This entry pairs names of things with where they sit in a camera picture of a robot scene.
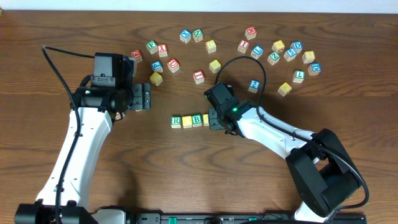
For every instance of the red H block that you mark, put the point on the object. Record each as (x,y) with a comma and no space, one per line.
(250,33)

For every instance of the green B block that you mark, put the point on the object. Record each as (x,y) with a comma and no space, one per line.
(196,120)

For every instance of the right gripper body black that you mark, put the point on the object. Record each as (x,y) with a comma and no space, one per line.
(214,119)

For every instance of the green Z block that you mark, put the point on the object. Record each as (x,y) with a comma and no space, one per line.
(273,58)

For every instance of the blue P block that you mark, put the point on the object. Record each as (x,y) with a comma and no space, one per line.
(157,66)

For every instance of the blue X block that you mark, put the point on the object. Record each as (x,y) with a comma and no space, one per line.
(185,36)

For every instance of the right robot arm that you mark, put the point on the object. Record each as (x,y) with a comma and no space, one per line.
(322,170)

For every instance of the blue D block upper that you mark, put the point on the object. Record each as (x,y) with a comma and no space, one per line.
(296,46)

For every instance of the green N block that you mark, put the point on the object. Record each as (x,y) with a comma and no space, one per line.
(197,35)

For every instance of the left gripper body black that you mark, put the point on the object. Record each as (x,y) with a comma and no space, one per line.
(140,96)

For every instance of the blue D block right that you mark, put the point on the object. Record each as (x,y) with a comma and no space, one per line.
(314,69)

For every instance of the red I block right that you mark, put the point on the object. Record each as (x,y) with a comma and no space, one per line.
(243,46)

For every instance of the red block upper left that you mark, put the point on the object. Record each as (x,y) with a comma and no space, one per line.
(136,55)

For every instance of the green L block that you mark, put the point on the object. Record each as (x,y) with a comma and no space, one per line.
(298,76)

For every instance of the green F block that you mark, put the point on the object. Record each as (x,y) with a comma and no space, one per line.
(152,46)

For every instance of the red U block lower left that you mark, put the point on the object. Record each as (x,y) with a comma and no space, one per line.
(119,116)

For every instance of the blue 5 block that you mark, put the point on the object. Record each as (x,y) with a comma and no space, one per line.
(290,54)

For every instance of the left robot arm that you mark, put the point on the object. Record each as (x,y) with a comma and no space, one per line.
(101,99)

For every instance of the red U block upper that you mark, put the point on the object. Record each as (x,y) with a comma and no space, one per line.
(173,65)

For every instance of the blue d block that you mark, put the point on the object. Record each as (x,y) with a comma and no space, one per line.
(314,69)
(296,46)

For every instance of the red i block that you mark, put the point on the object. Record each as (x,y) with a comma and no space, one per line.
(199,76)
(243,46)

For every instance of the blue 2 block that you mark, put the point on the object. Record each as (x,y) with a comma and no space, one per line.
(254,86)

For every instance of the yellow 8 block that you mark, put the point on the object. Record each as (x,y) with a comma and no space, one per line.
(308,57)

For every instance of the red I block centre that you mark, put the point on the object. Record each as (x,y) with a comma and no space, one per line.
(199,76)

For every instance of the red Y block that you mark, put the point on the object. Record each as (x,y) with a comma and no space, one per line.
(162,50)

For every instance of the green R block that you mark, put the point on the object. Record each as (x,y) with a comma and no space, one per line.
(176,122)

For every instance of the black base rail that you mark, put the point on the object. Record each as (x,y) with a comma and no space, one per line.
(155,218)

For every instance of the red u block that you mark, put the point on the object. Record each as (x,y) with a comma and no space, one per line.
(119,116)
(173,65)

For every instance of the blue L block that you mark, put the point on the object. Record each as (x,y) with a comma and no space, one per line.
(256,52)

